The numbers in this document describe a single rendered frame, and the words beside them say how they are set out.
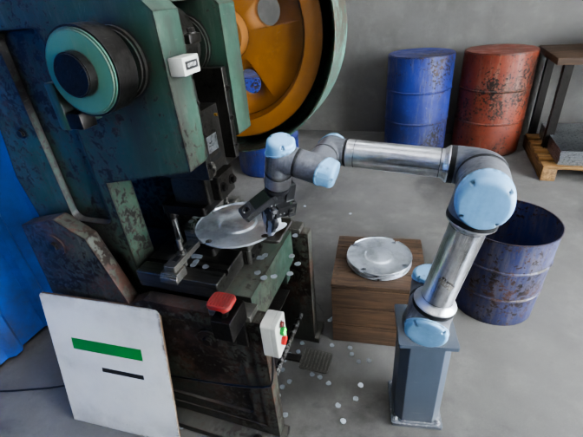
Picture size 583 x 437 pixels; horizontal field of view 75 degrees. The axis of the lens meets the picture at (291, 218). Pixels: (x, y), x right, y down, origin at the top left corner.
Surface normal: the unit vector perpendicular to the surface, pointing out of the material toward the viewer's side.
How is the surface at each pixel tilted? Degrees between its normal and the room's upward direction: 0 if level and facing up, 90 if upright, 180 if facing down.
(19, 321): 90
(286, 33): 90
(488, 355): 0
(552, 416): 0
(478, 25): 90
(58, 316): 78
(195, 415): 0
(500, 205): 83
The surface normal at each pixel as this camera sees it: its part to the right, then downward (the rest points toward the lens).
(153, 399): -0.26, 0.33
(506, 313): -0.07, 0.55
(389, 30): -0.32, 0.51
